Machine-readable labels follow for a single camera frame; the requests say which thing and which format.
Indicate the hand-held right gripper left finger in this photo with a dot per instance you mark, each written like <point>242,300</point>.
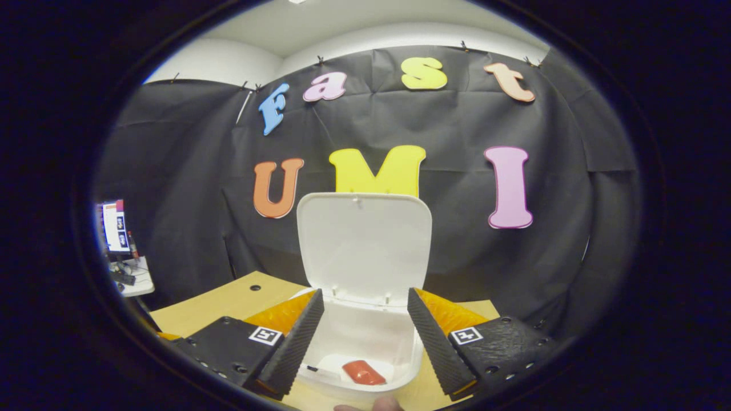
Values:
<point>291,342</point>

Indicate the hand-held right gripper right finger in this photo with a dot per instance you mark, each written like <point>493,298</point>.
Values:
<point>434,342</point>

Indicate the red pop can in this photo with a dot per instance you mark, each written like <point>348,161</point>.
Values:
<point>364,373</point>

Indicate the white desktop garbage bin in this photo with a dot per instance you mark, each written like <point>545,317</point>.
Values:
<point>365,245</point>

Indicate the wooden desktop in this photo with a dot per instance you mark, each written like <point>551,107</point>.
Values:
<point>240,299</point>

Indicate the black backdrop cloth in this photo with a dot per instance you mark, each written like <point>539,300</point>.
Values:
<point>457,257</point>

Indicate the white side table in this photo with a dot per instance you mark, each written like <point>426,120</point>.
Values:
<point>140,282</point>

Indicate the computer monitor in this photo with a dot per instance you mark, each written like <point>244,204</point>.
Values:
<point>116,227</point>

